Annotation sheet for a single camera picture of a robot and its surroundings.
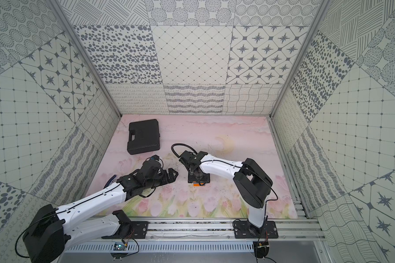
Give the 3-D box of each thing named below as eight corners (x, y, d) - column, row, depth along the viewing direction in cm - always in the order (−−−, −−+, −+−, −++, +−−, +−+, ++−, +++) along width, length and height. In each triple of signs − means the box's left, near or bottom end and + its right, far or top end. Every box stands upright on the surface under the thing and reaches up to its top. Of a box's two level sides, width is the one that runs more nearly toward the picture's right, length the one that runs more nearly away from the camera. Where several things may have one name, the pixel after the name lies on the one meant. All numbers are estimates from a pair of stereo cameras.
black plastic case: (129, 155, 101) (126, 150, 97) (131, 128, 116) (129, 122, 111) (160, 149, 104) (158, 144, 99) (158, 123, 118) (156, 118, 114)
